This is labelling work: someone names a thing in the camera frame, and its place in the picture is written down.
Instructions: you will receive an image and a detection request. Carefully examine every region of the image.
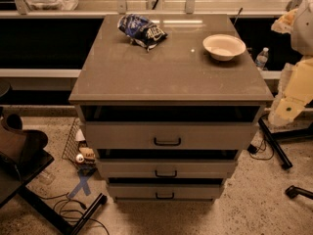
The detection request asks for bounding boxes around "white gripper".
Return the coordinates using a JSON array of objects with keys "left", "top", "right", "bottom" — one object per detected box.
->
[{"left": 268, "top": 58, "right": 313, "bottom": 126}]

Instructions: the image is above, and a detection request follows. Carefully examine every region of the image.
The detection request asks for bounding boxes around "grey drawer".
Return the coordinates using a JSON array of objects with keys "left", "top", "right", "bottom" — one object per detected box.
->
[
  {"left": 96, "top": 160, "right": 237, "bottom": 179},
  {"left": 107, "top": 184, "right": 224, "bottom": 201},
  {"left": 81, "top": 122, "right": 257, "bottom": 150}
]

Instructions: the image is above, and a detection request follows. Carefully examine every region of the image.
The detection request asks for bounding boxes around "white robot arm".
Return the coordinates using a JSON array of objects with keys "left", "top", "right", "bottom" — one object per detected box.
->
[{"left": 268, "top": 0, "right": 313, "bottom": 126}]

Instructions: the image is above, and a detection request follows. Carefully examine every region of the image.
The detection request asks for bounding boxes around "grey drawer cabinet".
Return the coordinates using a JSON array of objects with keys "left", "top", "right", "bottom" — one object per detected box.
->
[{"left": 67, "top": 13, "right": 275, "bottom": 204}]

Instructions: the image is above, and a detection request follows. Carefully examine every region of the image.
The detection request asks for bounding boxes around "grey top drawer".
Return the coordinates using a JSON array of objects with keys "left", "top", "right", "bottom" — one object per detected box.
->
[{"left": 81, "top": 122, "right": 257, "bottom": 150}]

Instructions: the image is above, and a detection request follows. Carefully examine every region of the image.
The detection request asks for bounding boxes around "grey bottom drawer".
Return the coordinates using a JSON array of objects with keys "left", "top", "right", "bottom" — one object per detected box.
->
[{"left": 107, "top": 184, "right": 224, "bottom": 201}]

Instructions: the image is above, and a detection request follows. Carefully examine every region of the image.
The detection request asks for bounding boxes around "clear water bottle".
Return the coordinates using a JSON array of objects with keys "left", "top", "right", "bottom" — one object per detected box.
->
[{"left": 255, "top": 47, "right": 269, "bottom": 71}]

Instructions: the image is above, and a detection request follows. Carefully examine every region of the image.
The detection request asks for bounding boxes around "white paper bowl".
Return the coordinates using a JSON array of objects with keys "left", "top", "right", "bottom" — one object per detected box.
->
[{"left": 202, "top": 34, "right": 246, "bottom": 62}]

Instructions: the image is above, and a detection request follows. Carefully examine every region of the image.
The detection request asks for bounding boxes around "black caster leg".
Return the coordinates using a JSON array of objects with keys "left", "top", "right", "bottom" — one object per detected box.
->
[{"left": 285, "top": 185, "right": 313, "bottom": 200}]

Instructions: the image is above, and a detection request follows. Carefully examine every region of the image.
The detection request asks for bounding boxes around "blue chip bag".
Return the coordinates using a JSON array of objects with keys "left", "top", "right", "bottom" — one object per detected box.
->
[{"left": 117, "top": 14, "right": 167, "bottom": 51}]

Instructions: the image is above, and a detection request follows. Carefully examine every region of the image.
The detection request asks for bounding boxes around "blue tape cross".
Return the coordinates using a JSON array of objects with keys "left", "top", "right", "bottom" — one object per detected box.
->
[{"left": 68, "top": 176, "right": 91, "bottom": 198}]

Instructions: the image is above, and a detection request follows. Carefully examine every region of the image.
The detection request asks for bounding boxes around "black table stand left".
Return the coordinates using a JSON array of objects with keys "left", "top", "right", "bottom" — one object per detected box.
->
[{"left": 0, "top": 150, "right": 109, "bottom": 235}]

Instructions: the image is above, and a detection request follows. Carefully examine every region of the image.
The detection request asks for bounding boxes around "black floor cable right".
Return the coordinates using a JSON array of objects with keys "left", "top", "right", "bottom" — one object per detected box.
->
[{"left": 246, "top": 139, "right": 276, "bottom": 162}]

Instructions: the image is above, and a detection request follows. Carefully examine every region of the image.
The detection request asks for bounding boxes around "black floor cable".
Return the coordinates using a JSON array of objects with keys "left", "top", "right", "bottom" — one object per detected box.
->
[
  {"left": 246, "top": 139, "right": 276, "bottom": 162},
  {"left": 35, "top": 193, "right": 111, "bottom": 235}
]

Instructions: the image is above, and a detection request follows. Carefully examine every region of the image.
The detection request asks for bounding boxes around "wire mesh basket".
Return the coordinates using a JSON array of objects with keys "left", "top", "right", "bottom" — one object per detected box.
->
[{"left": 62, "top": 118, "right": 96, "bottom": 170}]

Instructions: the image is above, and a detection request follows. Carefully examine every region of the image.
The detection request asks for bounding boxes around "black floor cable left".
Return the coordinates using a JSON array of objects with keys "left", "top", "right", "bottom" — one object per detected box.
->
[{"left": 35, "top": 193, "right": 111, "bottom": 235}]

